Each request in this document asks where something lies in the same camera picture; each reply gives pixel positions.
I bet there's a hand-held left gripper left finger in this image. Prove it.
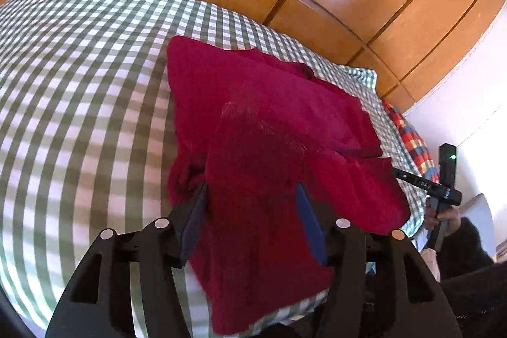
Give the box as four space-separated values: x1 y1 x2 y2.
45 183 209 338

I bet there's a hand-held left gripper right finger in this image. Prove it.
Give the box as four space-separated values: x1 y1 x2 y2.
294 183 463 338

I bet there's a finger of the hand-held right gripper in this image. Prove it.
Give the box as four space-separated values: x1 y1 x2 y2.
390 167 441 191

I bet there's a dark red garment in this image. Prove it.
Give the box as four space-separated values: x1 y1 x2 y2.
165 35 410 336

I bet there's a person's right forearm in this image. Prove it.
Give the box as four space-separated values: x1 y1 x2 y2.
440 217 497 277

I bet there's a person's right hand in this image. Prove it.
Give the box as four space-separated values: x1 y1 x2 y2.
425 197 462 235

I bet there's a multicoloured plaid pillow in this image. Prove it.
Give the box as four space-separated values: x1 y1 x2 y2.
380 98 441 185

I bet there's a white pillow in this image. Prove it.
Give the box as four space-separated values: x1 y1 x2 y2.
455 192 498 255

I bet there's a green checked pillow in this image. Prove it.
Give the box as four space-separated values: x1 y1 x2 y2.
340 65 379 98

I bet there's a person's dark clothing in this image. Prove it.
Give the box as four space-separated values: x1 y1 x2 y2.
436 259 507 338

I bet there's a green checked bed sheet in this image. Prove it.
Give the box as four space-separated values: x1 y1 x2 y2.
0 0 441 338

